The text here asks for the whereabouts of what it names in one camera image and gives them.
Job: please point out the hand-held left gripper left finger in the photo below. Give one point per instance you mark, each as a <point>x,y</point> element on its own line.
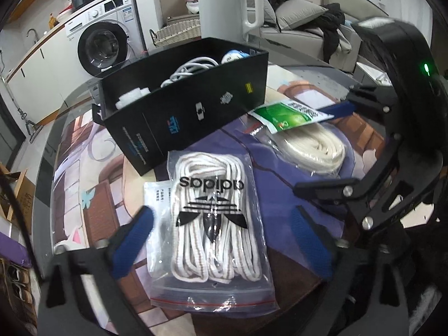
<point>133,241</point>

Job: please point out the white foam piece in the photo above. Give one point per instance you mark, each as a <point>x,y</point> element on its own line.
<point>131,98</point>

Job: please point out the white electric kettle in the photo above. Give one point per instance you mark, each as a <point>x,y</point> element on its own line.
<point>220,10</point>

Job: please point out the wicker basket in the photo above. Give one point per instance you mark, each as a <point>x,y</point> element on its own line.
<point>175,33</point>

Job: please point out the purple yoga mat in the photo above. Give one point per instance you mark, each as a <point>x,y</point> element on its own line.
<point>14,248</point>

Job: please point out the yellow bottle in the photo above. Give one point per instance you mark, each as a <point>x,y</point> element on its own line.
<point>52,21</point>

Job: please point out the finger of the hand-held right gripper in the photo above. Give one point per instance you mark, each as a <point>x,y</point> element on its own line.
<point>341,109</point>
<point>325,189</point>

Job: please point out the black jacket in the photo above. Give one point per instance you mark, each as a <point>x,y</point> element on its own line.
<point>332,31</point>

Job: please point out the kitchen faucet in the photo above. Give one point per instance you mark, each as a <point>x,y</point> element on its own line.
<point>32,33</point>

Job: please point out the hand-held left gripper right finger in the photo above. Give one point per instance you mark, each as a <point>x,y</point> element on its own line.
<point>311,245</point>

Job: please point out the brown cardboard box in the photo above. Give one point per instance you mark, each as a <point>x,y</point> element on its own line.
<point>19,196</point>

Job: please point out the white laces bag black logo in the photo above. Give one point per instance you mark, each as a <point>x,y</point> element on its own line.
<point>210,234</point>

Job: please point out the black cardboard box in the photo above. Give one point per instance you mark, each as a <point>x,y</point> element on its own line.
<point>196,112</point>

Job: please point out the white kitchen base cabinet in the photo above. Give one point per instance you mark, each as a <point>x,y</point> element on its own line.
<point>45,66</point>

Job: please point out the grey sofa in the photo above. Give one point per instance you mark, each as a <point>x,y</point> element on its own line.
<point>301,42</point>

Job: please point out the mop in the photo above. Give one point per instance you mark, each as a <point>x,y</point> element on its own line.
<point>21,112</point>

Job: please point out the grey cushion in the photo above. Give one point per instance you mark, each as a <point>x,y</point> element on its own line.
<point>301,14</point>

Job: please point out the white washing machine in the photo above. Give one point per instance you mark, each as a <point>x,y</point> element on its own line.
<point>105,35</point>

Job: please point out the white bowl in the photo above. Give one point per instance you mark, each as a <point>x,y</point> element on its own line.
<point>64,15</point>

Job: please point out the white plush toy blue hat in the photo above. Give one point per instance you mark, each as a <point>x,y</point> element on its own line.
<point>233,56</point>

